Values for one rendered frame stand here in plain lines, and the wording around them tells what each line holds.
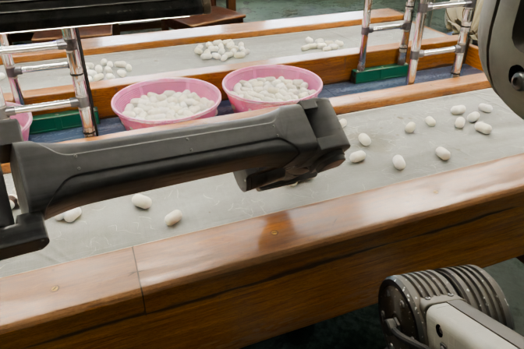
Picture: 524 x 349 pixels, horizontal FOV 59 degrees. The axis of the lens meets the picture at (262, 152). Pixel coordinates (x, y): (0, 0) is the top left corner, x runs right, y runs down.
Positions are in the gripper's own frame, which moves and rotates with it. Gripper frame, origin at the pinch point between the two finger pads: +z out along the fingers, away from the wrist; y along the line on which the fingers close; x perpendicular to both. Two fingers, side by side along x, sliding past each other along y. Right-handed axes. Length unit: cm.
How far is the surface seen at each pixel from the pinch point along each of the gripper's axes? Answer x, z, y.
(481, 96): -10, 19, -69
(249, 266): 13.7, -11.4, 9.8
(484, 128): 0, 5, -53
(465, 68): -26, 47, -94
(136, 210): 1.1, 5.8, 22.9
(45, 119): -30, 46, 39
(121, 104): -29, 39, 20
